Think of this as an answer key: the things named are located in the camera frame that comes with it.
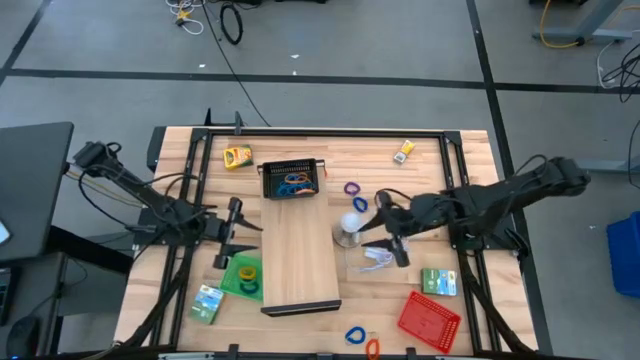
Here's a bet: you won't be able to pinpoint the white floor cable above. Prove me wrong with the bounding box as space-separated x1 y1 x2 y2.
166 0 205 36

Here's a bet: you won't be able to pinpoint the black table frame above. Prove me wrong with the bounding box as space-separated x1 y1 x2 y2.
113 125 541 360

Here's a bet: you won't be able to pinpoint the black plastic basket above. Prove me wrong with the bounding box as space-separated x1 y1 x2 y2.
257 157 327 201

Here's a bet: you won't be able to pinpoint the coiled black cable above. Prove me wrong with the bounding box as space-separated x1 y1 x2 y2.
219 2 245 46

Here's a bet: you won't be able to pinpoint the black desk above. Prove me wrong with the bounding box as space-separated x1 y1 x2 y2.
0 121 75 264

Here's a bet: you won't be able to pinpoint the blue floor bin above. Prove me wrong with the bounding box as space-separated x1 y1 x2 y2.
606 210 640 300

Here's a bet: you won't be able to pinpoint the black floor cable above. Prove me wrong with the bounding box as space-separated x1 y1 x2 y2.
201 0 272 128

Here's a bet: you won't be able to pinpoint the small yellow grey box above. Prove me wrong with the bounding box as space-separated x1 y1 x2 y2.
393 139 416 165

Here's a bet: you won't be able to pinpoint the red plastic basket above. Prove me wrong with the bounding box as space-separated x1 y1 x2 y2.
397 290 462 355

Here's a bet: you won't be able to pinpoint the yellow green crayon box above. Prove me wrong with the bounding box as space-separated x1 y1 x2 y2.
223 144 254 171

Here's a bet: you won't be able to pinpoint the black computer mouse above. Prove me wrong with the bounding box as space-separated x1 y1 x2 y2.
5 315 41 359

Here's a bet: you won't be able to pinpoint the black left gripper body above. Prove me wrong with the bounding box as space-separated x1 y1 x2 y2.
213 196 246 271

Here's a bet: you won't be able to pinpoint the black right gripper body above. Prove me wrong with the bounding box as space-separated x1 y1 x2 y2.
374 188 432 269

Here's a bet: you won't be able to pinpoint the green blue card box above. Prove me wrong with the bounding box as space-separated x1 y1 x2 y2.
189 284 225 325
421 268 459 297

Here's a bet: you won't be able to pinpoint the white lamp cable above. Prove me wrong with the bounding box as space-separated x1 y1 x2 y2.
357 247 397 274

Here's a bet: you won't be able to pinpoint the brass lamp with white bulb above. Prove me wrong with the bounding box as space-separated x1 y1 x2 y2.
332 211 372 249

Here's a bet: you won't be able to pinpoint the green plastic basket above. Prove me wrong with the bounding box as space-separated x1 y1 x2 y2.
219 253 265 303

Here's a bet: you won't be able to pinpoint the wooden shelf riser black legs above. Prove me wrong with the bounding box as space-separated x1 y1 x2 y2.
259 158 344 318

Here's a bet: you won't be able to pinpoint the yellow floor cable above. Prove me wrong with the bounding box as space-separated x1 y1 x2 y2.
538 0 584 50

